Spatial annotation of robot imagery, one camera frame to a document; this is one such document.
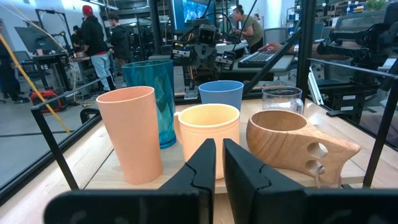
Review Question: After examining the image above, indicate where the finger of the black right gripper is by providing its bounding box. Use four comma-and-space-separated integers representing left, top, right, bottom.
316, 29, 371, 58

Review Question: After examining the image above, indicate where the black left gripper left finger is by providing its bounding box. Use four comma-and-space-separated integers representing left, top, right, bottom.
158, 138, 217, 224

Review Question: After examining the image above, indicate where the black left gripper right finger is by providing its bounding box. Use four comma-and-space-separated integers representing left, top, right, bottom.
223, 138, 307, 224

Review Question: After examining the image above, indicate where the pale yellow ribbed mug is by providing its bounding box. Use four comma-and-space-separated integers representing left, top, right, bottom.
173, 103, 241, 180

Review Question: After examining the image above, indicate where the wooden kuksa cup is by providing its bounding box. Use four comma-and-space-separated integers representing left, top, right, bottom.
246, 109, 362, 185

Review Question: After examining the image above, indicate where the blue plastic cup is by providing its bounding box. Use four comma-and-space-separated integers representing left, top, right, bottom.
198, 80, 245, 112

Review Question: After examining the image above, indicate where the tall peach plastic cup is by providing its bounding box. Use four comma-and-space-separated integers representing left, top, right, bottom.
96, 86, 164, 185

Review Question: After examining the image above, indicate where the clear glass mug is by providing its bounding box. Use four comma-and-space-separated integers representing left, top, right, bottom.
261, 86, 305, 115

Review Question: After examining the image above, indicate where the teal faceted plastic tumbler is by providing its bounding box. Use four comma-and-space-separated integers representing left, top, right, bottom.
121, 59, 177, 149

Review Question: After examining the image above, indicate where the black equipment box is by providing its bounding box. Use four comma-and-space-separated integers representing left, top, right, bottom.
323, 79, 382, 118

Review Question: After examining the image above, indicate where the person's hand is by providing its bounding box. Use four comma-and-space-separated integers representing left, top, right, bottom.
257, 41, 300, 56

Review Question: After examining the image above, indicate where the black keyboard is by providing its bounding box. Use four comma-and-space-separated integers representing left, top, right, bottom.
238, 50, 277, 68

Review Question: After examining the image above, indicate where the person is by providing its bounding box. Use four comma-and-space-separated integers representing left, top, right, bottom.
70, 24, 84, 55
232, 4, 265, 54
107, 12, 131, 75
0, 18, 30, 104
80, 4, 110, 93

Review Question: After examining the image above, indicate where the black background robot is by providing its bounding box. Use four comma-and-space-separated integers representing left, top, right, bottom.
170, 17, 238, 100

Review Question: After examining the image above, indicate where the large blue display screen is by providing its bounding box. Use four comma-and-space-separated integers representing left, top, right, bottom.
173, 0, 215, 30

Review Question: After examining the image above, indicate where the red and black box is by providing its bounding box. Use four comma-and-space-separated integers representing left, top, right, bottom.
29, 89, 65, 113

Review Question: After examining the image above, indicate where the dark desk monitor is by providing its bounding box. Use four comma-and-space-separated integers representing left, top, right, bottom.
14, 26, 62, 56

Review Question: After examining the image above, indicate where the yellow hanging cable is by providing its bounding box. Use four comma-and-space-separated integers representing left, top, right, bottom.
0, 32, 72, 135

